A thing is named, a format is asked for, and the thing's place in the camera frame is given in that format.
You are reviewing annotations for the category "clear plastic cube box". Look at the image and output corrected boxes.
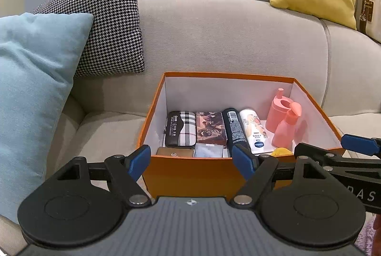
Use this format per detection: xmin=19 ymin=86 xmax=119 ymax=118
xmin=193 ymin=143 xmax=224 ymax=158

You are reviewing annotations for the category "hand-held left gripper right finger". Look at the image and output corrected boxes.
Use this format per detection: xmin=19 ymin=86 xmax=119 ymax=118
xmin=231 ymin=144 xmax=328 ymax=206

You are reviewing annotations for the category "purple fluffy blanket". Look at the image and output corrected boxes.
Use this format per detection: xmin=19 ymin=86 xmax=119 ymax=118
xmin=356 ymin=214 xmax=377 ymax=256

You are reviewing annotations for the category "small brown cardboard box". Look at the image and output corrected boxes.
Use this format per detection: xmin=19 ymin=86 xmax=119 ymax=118
xmin=156 ymin=147 xmax=195 ymax=158

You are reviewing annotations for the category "beige sofa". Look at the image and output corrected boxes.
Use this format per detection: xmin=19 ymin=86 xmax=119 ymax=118
xmin=0 ymin=0 xmax=381 ymax=256

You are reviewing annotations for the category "black white houndstooth pillow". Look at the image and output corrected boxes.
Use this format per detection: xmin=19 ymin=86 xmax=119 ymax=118
xmin=31 ymin=0 xmax=145 ymax=78

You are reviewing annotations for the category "black bottle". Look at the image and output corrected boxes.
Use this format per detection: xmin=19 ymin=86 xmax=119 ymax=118
xmin=222 ymin=108 xmax=252 ymax=155

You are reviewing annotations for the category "white floral tube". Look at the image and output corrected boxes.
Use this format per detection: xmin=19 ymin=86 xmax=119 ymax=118
xmin=239 ymin=108 xmax=276 ymax=154

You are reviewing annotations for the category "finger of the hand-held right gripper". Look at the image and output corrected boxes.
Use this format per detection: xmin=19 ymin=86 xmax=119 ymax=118
xmin=341 ymin=133 xmax=381 ymax=155
xmin=293 ymin=143 xmax=347 ymax=169

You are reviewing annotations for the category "dark painting-print box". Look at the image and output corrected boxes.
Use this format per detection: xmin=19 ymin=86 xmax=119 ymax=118
xmin=196 ymin=111 xmax=227 ymax=150

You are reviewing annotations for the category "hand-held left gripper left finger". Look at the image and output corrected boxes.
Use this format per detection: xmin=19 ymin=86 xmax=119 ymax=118
xmin=55 ymin=144 xmax=152 ymax=209

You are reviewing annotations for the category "pink spray bottle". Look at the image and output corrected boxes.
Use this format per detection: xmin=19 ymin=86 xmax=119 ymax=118
xmin=271 ymin=102 xmax=302 ymax=148

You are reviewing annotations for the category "yellow tape measure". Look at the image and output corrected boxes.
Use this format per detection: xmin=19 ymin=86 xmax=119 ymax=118
xmin=272 ymin=148 xmax=294 ymax=157

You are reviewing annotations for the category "light blue pillow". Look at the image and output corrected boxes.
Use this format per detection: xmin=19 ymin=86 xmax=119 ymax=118
xmin=0 ymin=12 xmax=95 ymax=224

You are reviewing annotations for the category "pink cup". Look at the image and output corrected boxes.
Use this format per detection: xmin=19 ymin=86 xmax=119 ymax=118
xmin=266 ymin=88 xmax=294 ymax=133

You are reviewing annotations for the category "cream mini suitcase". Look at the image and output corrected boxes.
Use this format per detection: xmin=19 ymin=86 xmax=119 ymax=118
xmin=356 ymin=0 xmax=381 ymax=43

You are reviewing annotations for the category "plaid zip case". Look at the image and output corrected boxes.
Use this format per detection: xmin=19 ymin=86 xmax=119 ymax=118
xmin=164 ymin=111 xmax=197 ymax=148

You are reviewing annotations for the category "orange cardboard box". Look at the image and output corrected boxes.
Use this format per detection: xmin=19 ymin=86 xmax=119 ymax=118
xmin=136 ymin=72 xmax=346 ymax=200

